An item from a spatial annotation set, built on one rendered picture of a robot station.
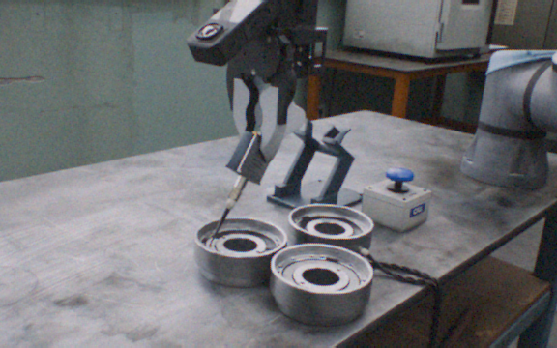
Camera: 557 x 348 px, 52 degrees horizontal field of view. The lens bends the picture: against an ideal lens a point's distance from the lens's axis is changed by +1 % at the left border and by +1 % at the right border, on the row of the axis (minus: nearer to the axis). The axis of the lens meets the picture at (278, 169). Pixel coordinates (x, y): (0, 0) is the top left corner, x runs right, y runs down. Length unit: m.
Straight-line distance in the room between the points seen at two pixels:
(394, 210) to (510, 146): 0.33
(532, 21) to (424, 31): 1.71
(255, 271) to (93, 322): 0.17
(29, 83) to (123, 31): 0.42
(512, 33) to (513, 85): 3.52
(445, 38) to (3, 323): 2.51
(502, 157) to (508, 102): 0.09
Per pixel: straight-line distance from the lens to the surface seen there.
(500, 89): 1.06
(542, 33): 4.48
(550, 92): 1.00
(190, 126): 2.63
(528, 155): 1.08
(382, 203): 0.81
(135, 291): 0.63
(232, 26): 0.57
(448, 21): 2.87
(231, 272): 0.61
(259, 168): 0.66
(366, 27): 3.07
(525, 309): 1.24
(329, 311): 0.56
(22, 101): 2.22
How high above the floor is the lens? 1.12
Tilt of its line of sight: 18 degrees down
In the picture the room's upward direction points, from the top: 4 degrees clockwise
